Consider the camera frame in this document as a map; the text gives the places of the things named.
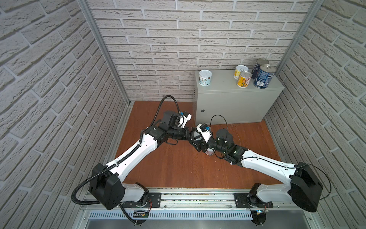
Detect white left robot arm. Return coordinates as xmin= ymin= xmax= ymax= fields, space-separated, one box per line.
xmin=89 ymin=126 xmax=202 ymax=210

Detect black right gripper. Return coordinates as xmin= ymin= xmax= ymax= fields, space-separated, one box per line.
xmin=190 ymin=136 xmax=228 ymax=156

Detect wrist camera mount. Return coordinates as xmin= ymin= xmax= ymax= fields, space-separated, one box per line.
xmin=196 ymin=123 xmax=235 ymax=149
xmin=159 ymin=111 xmax=192 ymax=131

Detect yellow label can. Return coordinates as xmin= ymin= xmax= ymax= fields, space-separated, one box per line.
xmin=234 ymin=65 xmax=249 ymax=80

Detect pink label can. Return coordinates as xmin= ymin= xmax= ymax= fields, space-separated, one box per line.
xmin=205 ymin=148 xmax=215 ymax=156

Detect grey label can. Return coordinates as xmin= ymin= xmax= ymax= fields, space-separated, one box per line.
xmin=198 ymin=70 xmax=213 ymax=86

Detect red label soup can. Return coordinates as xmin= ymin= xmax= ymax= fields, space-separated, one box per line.
xmin=252 ymin=58 xmax=269 ymax=80

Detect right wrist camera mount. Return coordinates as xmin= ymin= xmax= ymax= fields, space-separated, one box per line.
xmin=196 ymin=123 xmax=235 ymax=149

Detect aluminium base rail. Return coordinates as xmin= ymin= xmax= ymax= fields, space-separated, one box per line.
xmin=85 ymin=188 xmax=308 ymax=220

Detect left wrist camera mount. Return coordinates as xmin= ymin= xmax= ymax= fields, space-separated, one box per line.
xmin=159 ymin=111 xmax=192 ymax=131

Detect grey metal cabinet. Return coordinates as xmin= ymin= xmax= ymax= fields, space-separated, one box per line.
xmin=193 ymin=70 xmax=285 ymax=125

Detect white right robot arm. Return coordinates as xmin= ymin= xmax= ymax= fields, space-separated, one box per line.
xmin=190 ymin=137 xmax=323 ymax=212

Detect orange can white lid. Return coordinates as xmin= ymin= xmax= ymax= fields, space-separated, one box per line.
xmin=237 ymin=71 xmax=252 ymax=88

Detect black corrugated left cable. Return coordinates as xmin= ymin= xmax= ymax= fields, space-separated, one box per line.
xmin=71 ymin=95 xmax=181 ymax=206

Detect blue Progresso soup can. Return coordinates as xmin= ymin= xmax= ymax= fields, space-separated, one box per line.
xmin=254 ymin=64 xmax=276 ymax=89

